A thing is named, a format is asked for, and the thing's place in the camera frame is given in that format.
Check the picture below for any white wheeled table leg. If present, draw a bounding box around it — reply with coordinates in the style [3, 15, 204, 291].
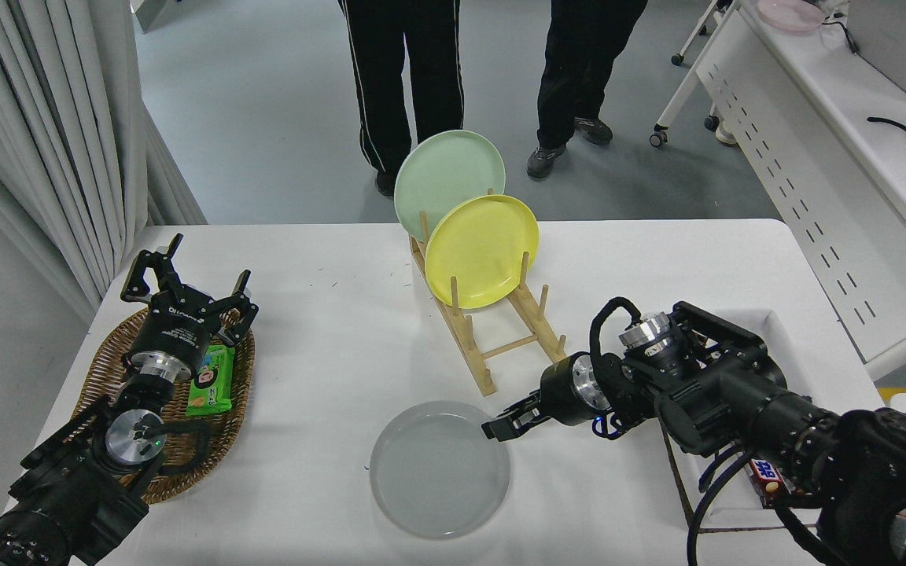
[672, 0, 723, 66]

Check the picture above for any grey plate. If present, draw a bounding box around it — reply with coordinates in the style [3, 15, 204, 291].
[369, 401, 512, 540]

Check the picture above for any white pleated curtain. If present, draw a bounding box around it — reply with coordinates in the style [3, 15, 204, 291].
[0, 0, 208, 323]

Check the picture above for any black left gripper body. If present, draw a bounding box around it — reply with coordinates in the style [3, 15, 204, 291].
[134, 291, 219, 371]

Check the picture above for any black cable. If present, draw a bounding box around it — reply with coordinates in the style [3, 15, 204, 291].
[867, 116, 906, 147]

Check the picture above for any person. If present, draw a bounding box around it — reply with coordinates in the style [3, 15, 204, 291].
[341, 0, 466, 197]
[526, 0, 649, 180]

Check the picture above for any yellow plate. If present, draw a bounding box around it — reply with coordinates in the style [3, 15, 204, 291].
[425, 194, 540, 310]

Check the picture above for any brown wicker basket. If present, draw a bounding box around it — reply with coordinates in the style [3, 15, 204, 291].
[72, 307, 256, 505]

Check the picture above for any grey laptop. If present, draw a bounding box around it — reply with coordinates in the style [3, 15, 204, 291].
[846, 0, 906, 107]

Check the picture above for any long Snickers bar Chinese print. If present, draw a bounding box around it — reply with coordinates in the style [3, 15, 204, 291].
[748, 458, 789, 507]

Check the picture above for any white desk perforated panel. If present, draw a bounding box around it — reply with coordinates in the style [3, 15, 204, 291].
[650, 0, 906, 384]

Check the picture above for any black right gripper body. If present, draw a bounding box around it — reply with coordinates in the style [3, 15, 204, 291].
[540, 355, 592, 428]

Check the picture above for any pink bowl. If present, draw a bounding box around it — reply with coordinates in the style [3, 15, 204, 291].
[757, 0, 826, 32]

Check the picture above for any wooden plate rack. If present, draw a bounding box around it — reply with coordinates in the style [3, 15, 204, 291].
[410, 189, 568, 397]

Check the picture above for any green snack pack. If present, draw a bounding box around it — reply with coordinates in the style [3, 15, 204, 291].
[186, 344, 236, 417]

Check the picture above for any white foam tray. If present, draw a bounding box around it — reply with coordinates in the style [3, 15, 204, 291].
[657, 308, 855, 535]

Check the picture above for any pale green plate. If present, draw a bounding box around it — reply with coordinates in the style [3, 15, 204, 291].
[394, 130, 506, 243]

